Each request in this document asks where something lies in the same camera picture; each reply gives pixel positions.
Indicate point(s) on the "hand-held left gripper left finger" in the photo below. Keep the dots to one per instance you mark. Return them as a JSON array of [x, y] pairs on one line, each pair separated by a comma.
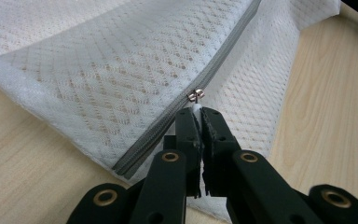
[[189, 140]]

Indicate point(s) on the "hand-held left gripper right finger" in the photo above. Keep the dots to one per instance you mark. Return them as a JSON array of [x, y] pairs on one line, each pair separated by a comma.
[[219, 146]]

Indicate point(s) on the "white mesh laundry bag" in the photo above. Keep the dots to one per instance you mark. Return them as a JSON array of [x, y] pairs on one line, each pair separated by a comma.
[[105, 62]]

